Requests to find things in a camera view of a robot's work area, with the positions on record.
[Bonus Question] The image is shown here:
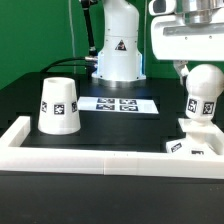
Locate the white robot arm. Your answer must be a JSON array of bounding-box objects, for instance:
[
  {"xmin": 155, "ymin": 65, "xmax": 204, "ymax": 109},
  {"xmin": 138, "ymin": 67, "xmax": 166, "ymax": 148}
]
[{"xmin": 92, "ymin": 0, "xmax": 224, "ymax": 87}]

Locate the white lamp base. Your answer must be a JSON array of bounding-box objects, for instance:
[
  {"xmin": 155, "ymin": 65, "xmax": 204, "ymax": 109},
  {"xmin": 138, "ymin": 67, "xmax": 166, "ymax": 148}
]
[{"xmin": 166, "ymin": 118, "xmax": 224, "ymax": 156}]

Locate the white U-shaped fence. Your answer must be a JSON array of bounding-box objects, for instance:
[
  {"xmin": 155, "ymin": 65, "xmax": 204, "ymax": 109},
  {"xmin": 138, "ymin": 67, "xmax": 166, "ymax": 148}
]
[{"xmin": 0, "ymin": 116, "xmax": 224, "ymax": 179}]

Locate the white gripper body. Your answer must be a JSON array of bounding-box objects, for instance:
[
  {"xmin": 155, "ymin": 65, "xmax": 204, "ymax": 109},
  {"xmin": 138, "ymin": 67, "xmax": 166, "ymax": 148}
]
[{"xmin": 151, "ymin": 13, "xmax": 224, "ymax": 61}]

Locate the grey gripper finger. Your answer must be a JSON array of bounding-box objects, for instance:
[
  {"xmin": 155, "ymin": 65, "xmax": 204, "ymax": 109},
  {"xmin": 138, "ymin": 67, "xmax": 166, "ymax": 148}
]
[{"xmin": 173, "ymin": 60, "xmax": 189, "ymax": 86}]

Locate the white cable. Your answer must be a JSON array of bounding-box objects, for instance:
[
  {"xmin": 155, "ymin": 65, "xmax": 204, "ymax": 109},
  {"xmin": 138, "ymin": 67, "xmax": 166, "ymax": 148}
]
[{"xmin": 67, "ymin": 0, "xmax": 78, "ymax": 74}]

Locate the white lamp bulb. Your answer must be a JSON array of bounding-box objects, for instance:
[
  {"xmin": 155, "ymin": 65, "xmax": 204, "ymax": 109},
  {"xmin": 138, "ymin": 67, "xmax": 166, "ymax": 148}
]
[{"xmin": 185, "ymin": 64, "xmax": 224, "ymax": 125}]

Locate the white marker sheet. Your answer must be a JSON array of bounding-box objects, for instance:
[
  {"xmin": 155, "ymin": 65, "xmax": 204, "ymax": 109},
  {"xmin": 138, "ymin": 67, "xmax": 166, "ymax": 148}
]
[{"xmin": 78, "ymin": 96, "xmax": 158, "ymax": 114}]

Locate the black cable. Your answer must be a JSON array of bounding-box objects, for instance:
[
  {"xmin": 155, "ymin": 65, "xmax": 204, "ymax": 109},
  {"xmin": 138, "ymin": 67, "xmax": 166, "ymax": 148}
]
[{"xmin": 40, "ymin": 0, "xmax": 100, "ymax": 73}]

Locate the white conical lamp shade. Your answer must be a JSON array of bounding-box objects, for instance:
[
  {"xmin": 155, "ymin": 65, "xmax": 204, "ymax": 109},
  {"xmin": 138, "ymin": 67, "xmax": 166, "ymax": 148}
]
[{"xmin": 38, "ymin": 77, "xmax": 81, "ymax": 135}]

